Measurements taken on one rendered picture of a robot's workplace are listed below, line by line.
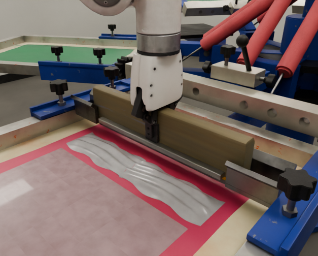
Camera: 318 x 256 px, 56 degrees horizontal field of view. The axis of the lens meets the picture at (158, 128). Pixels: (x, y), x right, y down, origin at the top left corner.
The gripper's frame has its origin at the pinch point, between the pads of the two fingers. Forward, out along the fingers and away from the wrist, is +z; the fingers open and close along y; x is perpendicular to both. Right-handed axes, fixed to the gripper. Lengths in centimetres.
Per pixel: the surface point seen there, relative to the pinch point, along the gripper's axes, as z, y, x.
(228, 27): -10, -62, -22
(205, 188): 6.1, 2.8, 13.4
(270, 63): -3.3, -48.9, 0.5
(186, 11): -11, -88, -61
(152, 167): 5.8, 4.6, 2.6
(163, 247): 6.0, 17.1, 16.5
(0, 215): 6.0, 29.4, -5.9
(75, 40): 4, -52, -108
